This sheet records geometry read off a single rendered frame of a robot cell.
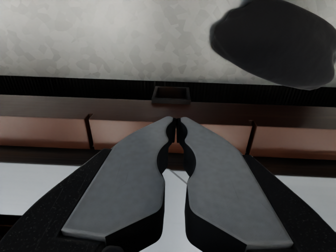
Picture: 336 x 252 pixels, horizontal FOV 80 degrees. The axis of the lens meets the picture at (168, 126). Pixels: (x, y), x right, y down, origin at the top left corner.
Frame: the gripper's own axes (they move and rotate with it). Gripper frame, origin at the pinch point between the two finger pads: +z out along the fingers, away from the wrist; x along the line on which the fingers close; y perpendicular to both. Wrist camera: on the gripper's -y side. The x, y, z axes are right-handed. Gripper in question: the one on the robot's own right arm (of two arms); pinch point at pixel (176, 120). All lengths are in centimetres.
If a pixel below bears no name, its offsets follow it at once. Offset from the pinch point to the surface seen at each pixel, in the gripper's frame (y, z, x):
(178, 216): 16.5, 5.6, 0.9
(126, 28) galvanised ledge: -3.3, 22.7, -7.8
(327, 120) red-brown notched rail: 4.6, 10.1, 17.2
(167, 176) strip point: 10.0, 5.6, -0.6
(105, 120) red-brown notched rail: 4.6, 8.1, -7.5
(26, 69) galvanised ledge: 3.4, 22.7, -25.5
